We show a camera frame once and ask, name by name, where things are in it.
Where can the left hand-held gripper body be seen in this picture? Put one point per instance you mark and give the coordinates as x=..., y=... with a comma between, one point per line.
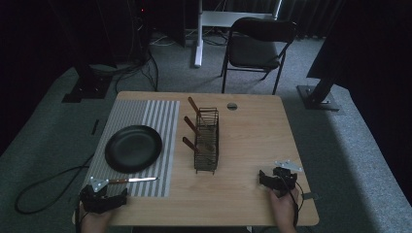
x=102, y=204

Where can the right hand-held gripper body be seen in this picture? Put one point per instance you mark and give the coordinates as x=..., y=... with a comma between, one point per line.
x=286, y=183

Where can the person's left hand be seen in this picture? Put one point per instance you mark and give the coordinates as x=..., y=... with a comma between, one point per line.
x=95, y=222

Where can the person's right hand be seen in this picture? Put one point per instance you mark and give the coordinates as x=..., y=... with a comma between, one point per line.
x=283, y=212

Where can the black round plate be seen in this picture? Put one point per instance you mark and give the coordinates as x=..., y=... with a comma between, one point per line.
x=133, y=149

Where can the small black strip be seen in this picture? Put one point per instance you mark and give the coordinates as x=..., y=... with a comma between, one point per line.
x=95, y=127

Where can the round grey table grommet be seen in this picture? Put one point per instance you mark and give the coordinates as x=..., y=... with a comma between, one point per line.
x=232, y=106

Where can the black stand with square base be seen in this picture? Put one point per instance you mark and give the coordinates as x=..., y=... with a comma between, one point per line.
x=319, y=97

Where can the grey striped placemat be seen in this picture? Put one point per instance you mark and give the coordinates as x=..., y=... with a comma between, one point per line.
x=162, y=116

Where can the black stand with flat base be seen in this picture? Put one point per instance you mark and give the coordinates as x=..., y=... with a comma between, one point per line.
x=89, y=85

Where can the black folding chair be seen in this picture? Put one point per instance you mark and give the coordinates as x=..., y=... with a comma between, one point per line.
x=256, y=48

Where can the black computer tower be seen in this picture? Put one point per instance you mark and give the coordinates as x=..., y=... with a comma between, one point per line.
x=141, y=29

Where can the small grey bracket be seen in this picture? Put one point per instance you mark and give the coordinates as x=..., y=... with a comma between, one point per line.
x=311, y=195

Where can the white desk frame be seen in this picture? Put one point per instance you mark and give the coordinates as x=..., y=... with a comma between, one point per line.
x=226, y=18

